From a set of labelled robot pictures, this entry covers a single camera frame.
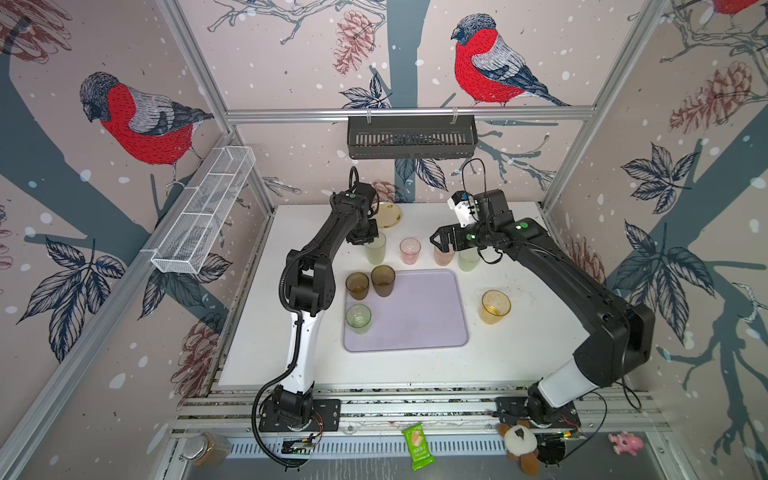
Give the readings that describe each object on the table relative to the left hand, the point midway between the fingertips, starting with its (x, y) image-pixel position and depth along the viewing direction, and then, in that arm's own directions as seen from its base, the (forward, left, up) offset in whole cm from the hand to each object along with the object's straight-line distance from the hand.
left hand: (374, 234), depth 98 cm
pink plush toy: (-56, -60, -7) cm, 83 cm away
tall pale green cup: (-4, 0, -5) cm, 6 cm away
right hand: (-10, -21, +13) cm, 27 cm away
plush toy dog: (-57, -36, -7) cm, 68 cm away
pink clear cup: (-1, -12, -7) cm, 14 cm away
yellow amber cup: (-21, -39, -9) cm, 45 cm away
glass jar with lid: (-58, +33, 0) cm, 67 cm away
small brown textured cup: (-15, +5, -7) cm, 17 cm away
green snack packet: (-57, -12, -9) cm, 59 cm away
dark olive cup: (-14, -3, -6) cm, 15 cm away
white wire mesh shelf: (-20, +45, +19) cm, 53 cm away
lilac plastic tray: (-21, -17, -14) cm, 30 cm away
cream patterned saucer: (+20, -4, -11) cm, 23 cm away
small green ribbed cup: (-25, +4, -10) cm, 27 cm away
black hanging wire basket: (+31, -13, +17) cm, 38 cm away
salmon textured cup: (-4, -24, -8) cm, 25 cm away
